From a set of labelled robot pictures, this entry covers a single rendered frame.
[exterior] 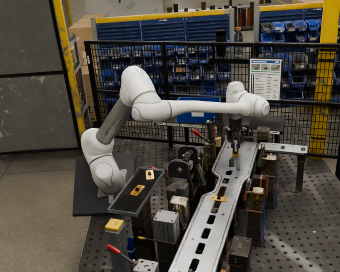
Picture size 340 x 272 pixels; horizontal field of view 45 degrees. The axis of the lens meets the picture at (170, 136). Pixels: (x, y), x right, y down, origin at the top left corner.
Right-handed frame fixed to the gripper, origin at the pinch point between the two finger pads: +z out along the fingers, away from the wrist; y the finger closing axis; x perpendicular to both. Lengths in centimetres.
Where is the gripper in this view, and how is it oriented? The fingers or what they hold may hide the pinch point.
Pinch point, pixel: (235, 148)
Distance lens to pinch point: 248.4
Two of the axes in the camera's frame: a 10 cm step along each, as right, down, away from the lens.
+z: 0.7, 8.9, 4.4
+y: 9.4, 0.8, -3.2
